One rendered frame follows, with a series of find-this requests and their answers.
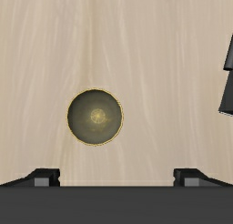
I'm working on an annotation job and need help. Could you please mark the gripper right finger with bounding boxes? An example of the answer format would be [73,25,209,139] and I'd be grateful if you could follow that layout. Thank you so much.
[173,168,233,188]

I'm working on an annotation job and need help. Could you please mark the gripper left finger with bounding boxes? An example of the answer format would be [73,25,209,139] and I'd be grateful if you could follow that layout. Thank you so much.
[1,168,61,188]

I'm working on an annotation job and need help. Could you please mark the dark olive porcelain bowl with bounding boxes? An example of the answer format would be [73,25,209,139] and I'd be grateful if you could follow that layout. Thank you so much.
[66,87,124,148]

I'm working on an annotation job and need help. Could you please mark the cabinet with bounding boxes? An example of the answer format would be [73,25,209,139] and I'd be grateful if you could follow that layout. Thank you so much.
[218,34,233,116]

